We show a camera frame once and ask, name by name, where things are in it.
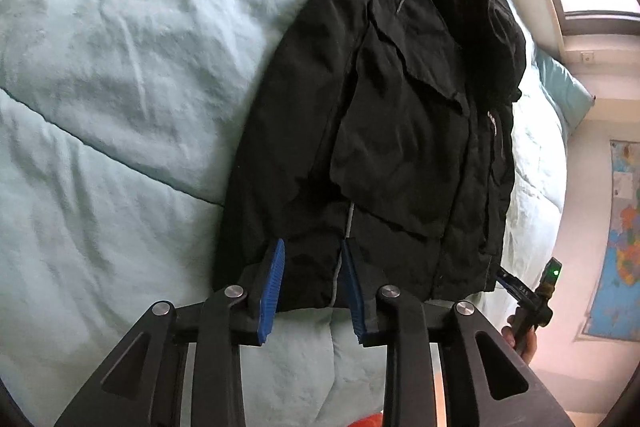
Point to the person's right hand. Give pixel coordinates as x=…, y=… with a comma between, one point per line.
x=525, y=347

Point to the light blue pillow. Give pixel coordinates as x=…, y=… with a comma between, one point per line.
x=560, y=82

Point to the black hooded jacket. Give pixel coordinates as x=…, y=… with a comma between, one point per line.
x=400, y=132

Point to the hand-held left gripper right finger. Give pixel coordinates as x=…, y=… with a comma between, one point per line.
x=356, y=294

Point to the person's orange pants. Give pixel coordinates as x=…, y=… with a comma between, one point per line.
x=362, y=419

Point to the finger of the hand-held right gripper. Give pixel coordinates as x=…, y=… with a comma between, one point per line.
x=510, y=284

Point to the white wall switch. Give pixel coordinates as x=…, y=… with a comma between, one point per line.
x=586, y=56

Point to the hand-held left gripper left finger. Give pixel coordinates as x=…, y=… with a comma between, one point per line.
x=272, y=294

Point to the light blue comforter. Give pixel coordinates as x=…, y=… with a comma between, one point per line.
x=125, y=107

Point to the wall map poster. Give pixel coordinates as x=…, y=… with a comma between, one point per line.
x=620, y=247

